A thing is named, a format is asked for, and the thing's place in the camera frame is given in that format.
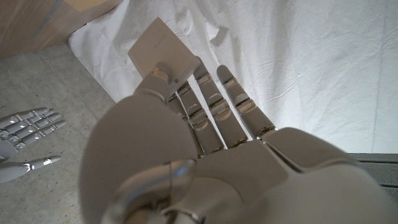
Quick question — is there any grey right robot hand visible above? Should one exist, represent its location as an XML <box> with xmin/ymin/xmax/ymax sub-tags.
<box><xmin>0</xmin><ymin>107</ymin><xmax>67</xmax><ymax>184</ymax></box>

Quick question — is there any brown cardboard packing box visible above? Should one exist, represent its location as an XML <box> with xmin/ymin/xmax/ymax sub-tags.
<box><xmin>63</xmin><ymin>0</ymin><xmax>123</xmax><ymax>14</ymax></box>

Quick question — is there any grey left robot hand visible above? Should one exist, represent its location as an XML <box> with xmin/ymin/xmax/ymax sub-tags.
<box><xmin>79</xmin><ymin>55</ymin><xmax>398</xmax><ymax>224</ymax></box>

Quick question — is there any white cloth curtain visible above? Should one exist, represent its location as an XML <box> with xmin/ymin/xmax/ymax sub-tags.
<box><xmin>67</xmin><ymin>0</ymin><xmax>398</xmax><ymax>154</ymax></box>

